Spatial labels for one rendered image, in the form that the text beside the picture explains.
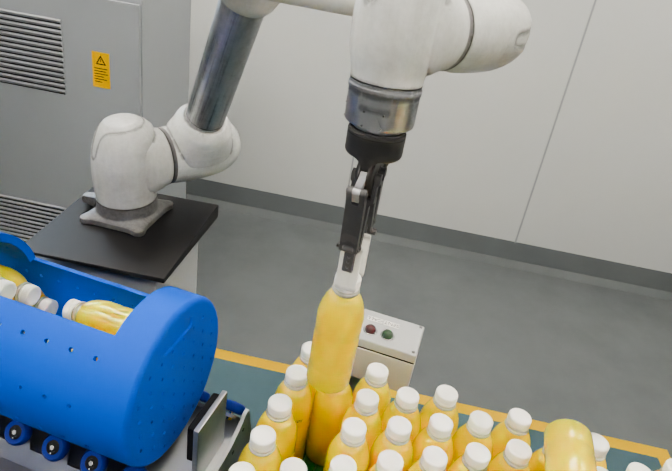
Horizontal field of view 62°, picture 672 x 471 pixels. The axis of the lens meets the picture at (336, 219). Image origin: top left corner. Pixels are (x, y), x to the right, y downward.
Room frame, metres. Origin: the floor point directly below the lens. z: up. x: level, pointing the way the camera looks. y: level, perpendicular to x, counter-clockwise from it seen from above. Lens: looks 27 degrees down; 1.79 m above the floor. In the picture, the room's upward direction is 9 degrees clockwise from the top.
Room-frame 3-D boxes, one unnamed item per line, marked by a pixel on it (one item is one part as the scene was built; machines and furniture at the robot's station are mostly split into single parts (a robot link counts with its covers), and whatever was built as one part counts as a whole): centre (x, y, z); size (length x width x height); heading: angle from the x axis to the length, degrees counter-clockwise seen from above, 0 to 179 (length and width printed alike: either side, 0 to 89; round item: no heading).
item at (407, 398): (0.74, -0.17, 1.09); 0.04 x 0.04 x 0.02
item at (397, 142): (0.69, -0.03, 1.53); 0.08 x 0.07 x 0.09; 167
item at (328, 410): (0.77, -0.05, 0.99); 0.07 x 0.07 x 0.19
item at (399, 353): (0.92, -0.11, 1.05); 0.20 x 0.10 x 0.10; 77
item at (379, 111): (0.69, -0.03, 1.60); 0.09 x 0.09 x 0.06
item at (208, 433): (0.69, 0.16, 0.99); 0.10 x 0.02 x 0.12; 167
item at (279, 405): (0.67, 0.04, 1.09); 0.04 x 0.04 x 0.02
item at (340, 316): (0.70, -0.03, 1.24); 0.07 x 0.07 x 0.19
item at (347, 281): (0.67, -0.03, 1.38); 0.03 x 0.01 x 0.07; 77
